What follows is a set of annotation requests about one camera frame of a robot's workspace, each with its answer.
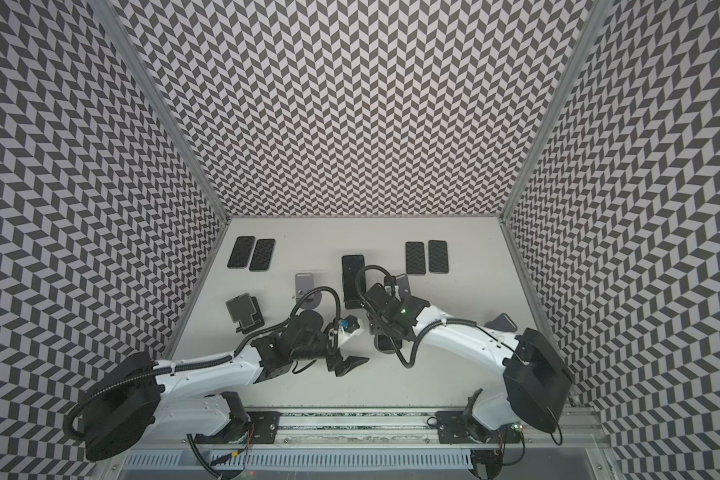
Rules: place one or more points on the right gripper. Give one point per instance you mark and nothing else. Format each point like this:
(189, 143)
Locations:
(375, 300)

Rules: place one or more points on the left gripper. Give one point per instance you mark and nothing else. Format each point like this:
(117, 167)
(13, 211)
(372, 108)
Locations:
(338, 364)

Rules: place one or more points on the phone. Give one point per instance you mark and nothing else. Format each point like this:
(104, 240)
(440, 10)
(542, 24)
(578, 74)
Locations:
(241, 252)
(386, 344)
(351, 265)
(262, 255)
(438, 256)
(415, 258)

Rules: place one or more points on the black stand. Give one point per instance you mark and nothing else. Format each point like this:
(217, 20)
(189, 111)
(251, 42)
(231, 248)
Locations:
(245, 313)

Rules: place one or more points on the grey stand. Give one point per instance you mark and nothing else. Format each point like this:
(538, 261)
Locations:
(502, 323)
(304, 283)
(403, 286)

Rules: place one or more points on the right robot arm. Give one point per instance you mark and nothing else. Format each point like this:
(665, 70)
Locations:
(528, 381)

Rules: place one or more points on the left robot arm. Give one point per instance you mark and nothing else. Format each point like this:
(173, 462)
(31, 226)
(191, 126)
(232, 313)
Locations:
(145, 398)

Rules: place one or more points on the aluminium mounting rail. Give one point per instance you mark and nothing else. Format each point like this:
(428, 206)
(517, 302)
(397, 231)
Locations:
(403, 428)

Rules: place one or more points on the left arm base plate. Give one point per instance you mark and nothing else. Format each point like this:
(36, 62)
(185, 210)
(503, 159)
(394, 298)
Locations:
(260, 428)

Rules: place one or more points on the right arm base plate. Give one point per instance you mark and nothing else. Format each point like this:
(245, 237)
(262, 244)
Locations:
(455, 427)

